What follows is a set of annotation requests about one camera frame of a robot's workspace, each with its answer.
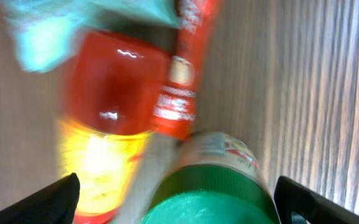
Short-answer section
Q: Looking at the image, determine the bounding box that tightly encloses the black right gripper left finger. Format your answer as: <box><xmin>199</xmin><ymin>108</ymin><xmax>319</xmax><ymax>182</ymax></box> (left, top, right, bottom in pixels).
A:
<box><xmin>0</xmin><ymin>173</ymin><xmax>80</xmax><ymax>224</ymax></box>

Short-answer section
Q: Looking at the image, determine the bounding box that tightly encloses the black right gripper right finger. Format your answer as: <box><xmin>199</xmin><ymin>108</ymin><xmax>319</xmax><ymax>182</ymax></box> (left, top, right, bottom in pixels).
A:
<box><xmin>274</xmin><ymin>176</ymin><xmax>359</xmax><ymax>224</ymax></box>

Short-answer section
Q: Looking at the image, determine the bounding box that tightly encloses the green lidded round jar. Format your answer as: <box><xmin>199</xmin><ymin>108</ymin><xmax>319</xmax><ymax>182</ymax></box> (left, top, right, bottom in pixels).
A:
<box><xmin>110</xmin><ymin>131</ymin><xmax>281</xmax><ymax>224</ymax></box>

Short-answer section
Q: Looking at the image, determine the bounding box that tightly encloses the red yellow green-capped bottle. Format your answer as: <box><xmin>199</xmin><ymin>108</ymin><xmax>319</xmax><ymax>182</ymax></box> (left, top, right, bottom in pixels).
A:
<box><xmin>58</xmin><ymin>31</ymin><xmax>170</xmax><ymax>223</ymax></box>

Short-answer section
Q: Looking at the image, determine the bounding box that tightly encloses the red snack stick packet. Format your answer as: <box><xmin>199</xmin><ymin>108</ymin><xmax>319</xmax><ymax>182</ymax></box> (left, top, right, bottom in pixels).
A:
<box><xmin>154</xmin><ymin>0</ymin><xmax>221</xmax><ymax>140</ymax></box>

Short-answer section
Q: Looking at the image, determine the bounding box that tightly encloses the pale green plastic pouch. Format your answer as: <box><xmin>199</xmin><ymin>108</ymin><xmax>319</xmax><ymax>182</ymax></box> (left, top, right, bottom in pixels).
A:
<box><xmin>0</xmin><ymin>0</ymin><xmax>180</xmax><ymax>73</ymax></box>

